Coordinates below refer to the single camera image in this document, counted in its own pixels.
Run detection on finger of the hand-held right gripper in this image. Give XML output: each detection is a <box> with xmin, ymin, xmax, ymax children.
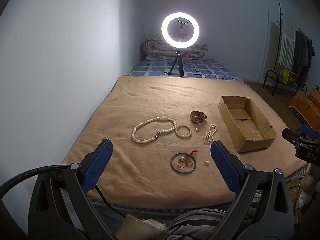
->
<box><xmin>300</xmin><ymin>124</ymin><xmax>317</xmax><ymax>139</ymax></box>
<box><xmin>282</xmin><ymin>128</ymin><xmax>301</xmax><ymax>143</ymax></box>

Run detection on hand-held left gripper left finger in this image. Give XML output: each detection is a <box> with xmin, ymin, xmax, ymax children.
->
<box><xmin>28</xmin><ymin>139</ymin><xmax>118</xmax><ymax>240</ymax></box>

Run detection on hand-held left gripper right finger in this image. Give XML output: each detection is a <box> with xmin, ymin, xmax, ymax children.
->
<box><xmin>210</xmin><ymin>140</ymin><xmax>295</xmax><ymax>240</ymax></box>

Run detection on red cord pendant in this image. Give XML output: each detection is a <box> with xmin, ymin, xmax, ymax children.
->
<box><xmin>177</xmin><ymin>150</ymin><xmax>199</xmax><ymax>168</ymax></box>

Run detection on cardboard box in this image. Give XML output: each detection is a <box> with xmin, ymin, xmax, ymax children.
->
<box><xmin>218</xmin><ymin>95</ymin><xmax>277</xmax><ymax>153</ymax></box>

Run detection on dark bangle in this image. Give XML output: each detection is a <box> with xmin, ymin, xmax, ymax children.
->
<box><xmin>171</xmin><ymin>152</ymin><xmax>197</xmax><ymax>174</ymax></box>

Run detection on thick pearl necklace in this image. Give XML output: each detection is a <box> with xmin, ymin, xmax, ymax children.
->
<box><xmin>132</xmin><ymin>116</ymin><xmax>177</xmax><ymax>144</ymax></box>

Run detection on brown wristwatch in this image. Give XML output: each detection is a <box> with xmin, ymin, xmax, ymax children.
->
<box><xmin>190</xmin><ymin>111</ymin><xmax>208</xmax><ymax>125</ymax></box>

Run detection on pale beaded bracelet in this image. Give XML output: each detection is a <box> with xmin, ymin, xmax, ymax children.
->
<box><xmin>175</xmin><ymin>124</ymin><xmax>192</xmax><ymax>138</ymax></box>

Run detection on orange cloth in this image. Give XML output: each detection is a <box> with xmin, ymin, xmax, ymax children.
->
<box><xmin>287</xmin><ymin>93</ymin><xmax>320</xmax><ymax>130</ymax></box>

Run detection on thin pearl strand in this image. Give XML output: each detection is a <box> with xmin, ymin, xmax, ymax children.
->
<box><xmin>203</xmin><ymin>124</ymin><xmax>217</xmax><ymax>144</ymax></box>

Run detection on yellow box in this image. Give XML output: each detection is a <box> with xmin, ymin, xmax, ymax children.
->
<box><xmin>282</xmin><ymin>69</ymin><xmax>298</xmax><ymax>84</ymax></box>

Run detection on person's striped trousers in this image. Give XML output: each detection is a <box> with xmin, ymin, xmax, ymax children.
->
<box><xmin>164</xmin><ymin>208</ymin><xmax>253</xmax><ymax>240</ymax></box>

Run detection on black metal clothes rack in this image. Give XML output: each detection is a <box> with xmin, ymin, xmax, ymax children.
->
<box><xmin>262</xmin><ymin>3</ymin><xmax>314</xmax><ymax>97</ymax></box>

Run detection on tan fleece-lined garment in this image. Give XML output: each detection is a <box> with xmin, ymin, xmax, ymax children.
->
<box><xmin>119</xmin><ymin>214</ymin><xmax>167</xmax><ymax>240</ymax></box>

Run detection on dark hanging clothes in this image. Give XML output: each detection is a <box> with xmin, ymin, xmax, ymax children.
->
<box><xmin>292</xmin><ymin>31</ymin><xmax>313</xmax><ymax>88</ymax></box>

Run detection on tan blanket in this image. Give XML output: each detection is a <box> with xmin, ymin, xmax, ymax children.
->
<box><xmin>61</xmin><ymin>74</ymin><xmax>308</xmax><ymax>203</ymax></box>

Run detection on white striped towel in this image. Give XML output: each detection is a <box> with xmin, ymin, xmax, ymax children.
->
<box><xmin>277</xmin><ymin>15</ymin><xmax>297</xmax><ymax>69</ymax></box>

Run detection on blue patterned bed sheet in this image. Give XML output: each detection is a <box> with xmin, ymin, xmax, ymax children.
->
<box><xmin>129</xmin><ymin>58</ymin><xmax>244</xmax><ymax>83</ymax></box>

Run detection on black tripod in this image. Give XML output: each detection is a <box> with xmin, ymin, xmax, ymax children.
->
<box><xmin>169</xmin><ymin>47</ymin><xmax>185</xmax><ymax>77</ymax></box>

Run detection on folded floral quilt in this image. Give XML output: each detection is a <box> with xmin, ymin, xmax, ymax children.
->
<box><xmin>143</xmin><ymin>39</ymin><xmax>208</xmax><ymax>61</ymax></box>

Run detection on white power strip with cables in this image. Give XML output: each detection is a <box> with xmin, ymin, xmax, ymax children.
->
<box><xmin>287</xmin><ymin>166</ymin><xmax>308</xmax><ymax>193</ymax></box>

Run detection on thin black cable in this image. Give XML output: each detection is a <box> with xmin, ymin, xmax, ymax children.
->
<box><xmin>96</xmin><ymin>187</ymin><xmax>126</xmax><ymax>218</ymax></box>

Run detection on black braided cable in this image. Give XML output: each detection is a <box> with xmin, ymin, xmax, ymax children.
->
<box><xmin>0</xmin><ymin>164</ymin><xmax>71</xmax><ymax>198</ymax></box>

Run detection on black ring light cable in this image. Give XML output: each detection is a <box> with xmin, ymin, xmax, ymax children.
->
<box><xmin>184</xmin><ymin>66</ymin><xmax>244</xmax><ymax>81</ymax></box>

